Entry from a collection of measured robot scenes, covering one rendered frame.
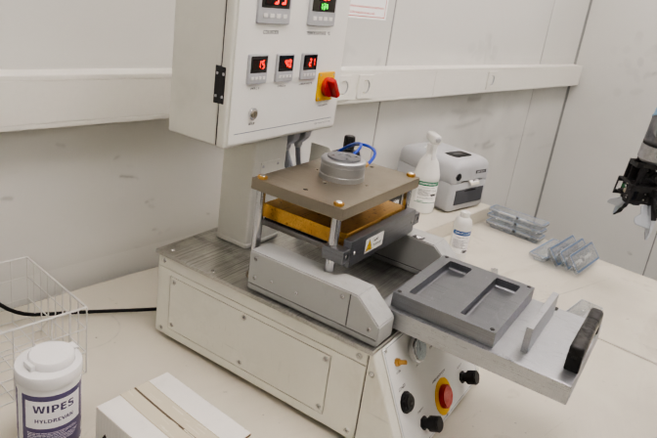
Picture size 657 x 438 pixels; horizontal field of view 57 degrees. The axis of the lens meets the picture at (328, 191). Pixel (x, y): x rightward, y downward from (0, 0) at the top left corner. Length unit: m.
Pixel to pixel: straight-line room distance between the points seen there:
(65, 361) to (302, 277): 0.35
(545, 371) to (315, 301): 0.34
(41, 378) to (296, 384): 0.38
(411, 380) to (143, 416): 0.40
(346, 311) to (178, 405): 0.27
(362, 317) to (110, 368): 0.47
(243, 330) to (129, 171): 0.49
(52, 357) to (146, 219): 0.59
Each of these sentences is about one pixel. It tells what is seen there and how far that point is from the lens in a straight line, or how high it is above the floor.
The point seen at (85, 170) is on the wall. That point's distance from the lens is 1.34.
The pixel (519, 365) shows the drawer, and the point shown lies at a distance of 0.91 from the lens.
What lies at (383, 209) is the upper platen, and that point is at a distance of 1.10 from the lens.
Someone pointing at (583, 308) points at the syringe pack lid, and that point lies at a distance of 1.62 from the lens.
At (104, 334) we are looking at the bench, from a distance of 1.25.
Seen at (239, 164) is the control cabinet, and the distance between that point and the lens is 1.14.
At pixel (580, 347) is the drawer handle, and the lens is 0.92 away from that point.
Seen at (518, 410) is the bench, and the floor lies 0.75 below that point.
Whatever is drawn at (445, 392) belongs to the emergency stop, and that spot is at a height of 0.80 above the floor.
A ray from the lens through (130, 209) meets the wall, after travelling 1.42.
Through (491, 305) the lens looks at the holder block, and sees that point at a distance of 1.02.
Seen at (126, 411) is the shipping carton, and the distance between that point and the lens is 0.93.
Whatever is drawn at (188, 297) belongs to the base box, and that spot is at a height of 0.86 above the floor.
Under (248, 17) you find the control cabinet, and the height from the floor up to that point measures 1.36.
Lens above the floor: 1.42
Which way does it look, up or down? 19 degrees down
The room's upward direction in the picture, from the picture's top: 8 degrees clockwise
